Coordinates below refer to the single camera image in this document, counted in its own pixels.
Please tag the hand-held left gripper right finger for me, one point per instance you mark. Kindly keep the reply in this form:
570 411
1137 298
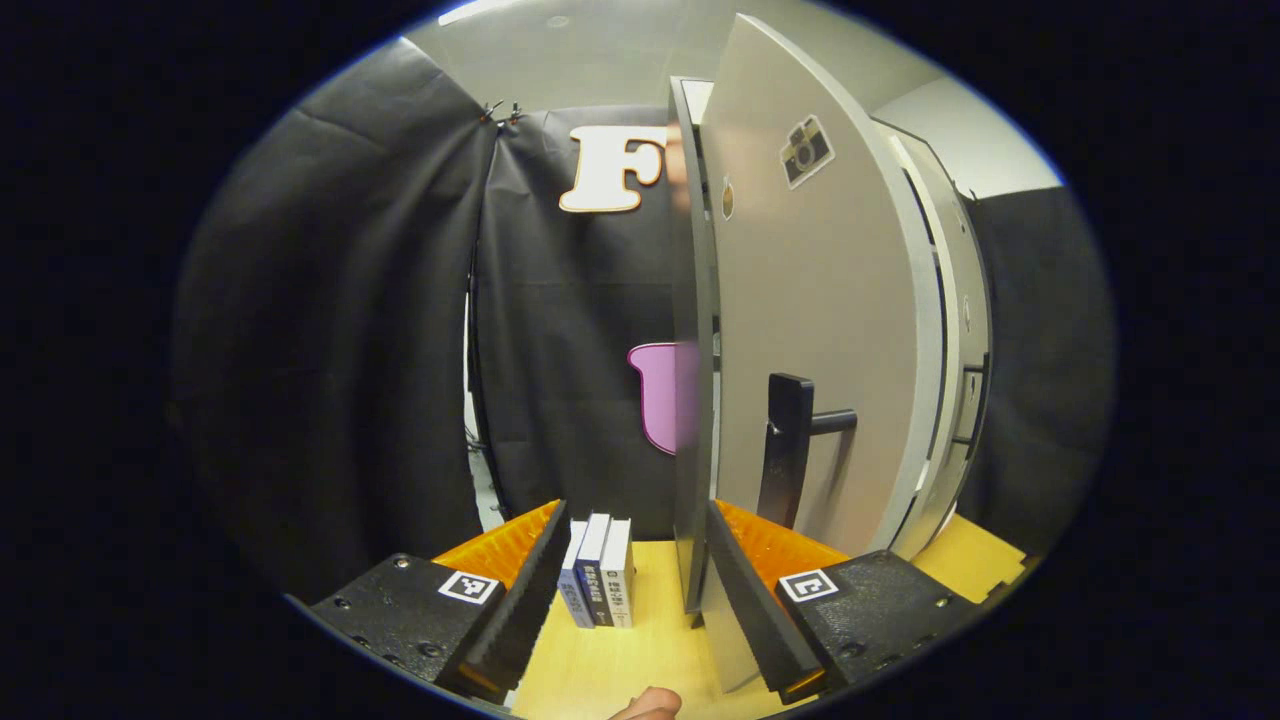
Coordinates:
760 610

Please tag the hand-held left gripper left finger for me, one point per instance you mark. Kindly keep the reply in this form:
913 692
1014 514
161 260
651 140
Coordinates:
525 590

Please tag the cabinet door with camera sticker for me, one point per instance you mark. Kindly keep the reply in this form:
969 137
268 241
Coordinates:
820 300

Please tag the pale blue book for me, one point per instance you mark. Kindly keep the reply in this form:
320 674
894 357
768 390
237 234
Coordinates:
572 590

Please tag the dark blue book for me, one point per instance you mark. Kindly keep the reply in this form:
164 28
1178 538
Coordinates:
593 580

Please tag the white book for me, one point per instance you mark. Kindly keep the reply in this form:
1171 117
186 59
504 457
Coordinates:
618 580

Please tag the black backdrop cloth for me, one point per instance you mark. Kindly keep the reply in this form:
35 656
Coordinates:
350 300

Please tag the ceiling light panel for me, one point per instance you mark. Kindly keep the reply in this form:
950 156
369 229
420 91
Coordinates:
475 10

